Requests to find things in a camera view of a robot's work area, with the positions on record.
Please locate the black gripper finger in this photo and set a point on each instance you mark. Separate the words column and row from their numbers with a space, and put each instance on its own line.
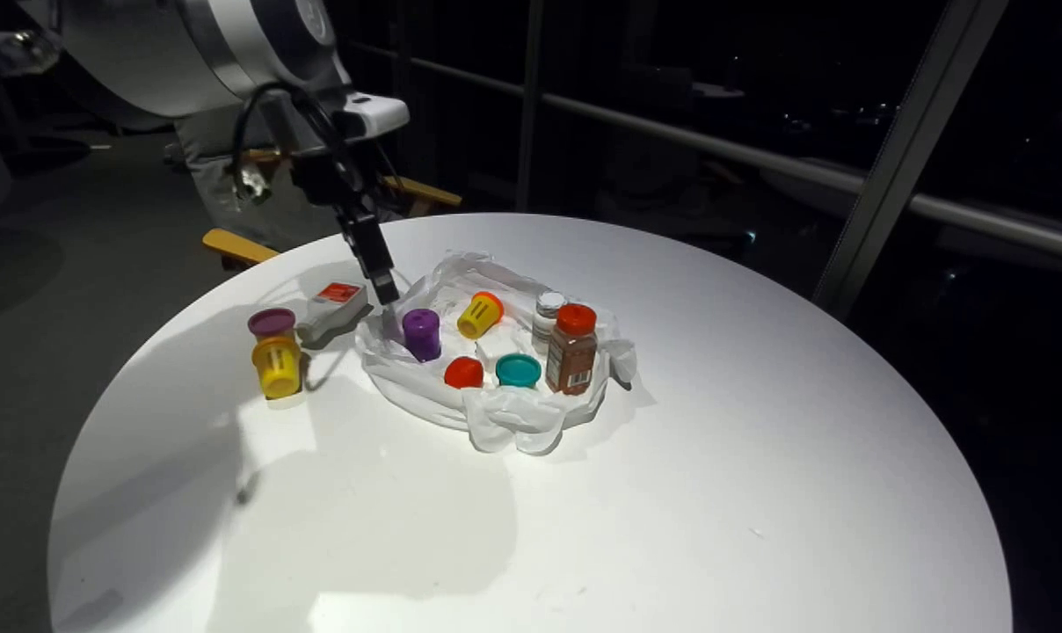
column 348, row 232
column 378, row 264

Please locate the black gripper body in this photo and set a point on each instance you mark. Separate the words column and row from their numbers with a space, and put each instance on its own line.
column 330, row 179

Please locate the white bottle with red label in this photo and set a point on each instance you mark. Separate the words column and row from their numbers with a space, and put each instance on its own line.
column 336, row 306

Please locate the purple tub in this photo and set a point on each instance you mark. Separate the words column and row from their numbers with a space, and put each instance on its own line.
column 419, row 334

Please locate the small yellow tub orange lid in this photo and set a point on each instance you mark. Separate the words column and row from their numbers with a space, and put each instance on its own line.
column 480, row 315

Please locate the red round small tub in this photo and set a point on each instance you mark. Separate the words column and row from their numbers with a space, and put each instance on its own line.
column 460, row 375

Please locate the large yellow tub orange lid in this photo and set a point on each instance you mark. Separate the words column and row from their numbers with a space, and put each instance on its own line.
column 279, row 366

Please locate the spice jar with red lid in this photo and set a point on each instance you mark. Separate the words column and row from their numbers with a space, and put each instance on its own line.
column 572, row 353

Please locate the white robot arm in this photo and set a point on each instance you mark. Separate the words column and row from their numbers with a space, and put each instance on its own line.
column 155, row 47

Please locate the white plastic bag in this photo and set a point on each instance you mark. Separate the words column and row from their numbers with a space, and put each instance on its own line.
column 518, row 423

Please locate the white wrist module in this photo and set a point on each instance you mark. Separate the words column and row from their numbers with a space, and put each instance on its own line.
column 375, row 114

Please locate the tan wooden armrest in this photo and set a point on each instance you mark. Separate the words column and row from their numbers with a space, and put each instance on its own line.
column 419, row 190

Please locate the yellow wooden plank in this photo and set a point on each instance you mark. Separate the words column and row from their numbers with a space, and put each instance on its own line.
column 237, row 249

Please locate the grey horizontal railing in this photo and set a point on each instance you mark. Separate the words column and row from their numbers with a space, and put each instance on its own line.
column 728, row 152

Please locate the slanted grey window post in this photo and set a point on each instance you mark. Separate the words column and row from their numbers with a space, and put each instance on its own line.
column 905, row 152

